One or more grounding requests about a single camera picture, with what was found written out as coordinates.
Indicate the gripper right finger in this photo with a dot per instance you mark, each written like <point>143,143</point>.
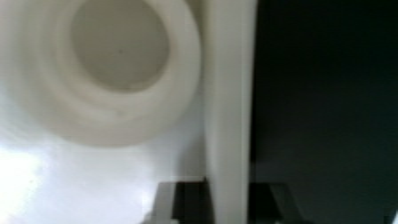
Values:
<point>271,206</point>

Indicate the white square tabletop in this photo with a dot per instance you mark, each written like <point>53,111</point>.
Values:
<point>124,107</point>

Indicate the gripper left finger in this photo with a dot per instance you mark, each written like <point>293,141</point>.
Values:
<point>179,204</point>

